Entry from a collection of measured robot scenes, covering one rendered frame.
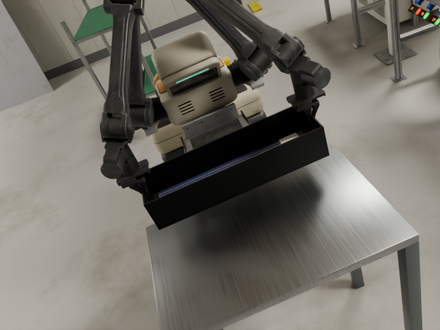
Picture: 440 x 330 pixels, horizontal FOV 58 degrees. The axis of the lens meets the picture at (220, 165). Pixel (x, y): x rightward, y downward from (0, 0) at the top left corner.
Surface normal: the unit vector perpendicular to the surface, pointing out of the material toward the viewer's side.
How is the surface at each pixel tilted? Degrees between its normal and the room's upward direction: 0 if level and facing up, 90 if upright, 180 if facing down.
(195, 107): 98
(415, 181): 0
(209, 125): 90
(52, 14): 90
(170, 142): 90
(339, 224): 0
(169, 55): 42
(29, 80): 82
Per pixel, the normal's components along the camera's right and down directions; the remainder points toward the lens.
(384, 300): -0.32, -0.74
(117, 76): 0.00, -0.11
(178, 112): 0.29, 0.64
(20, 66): 0.08, 0.47
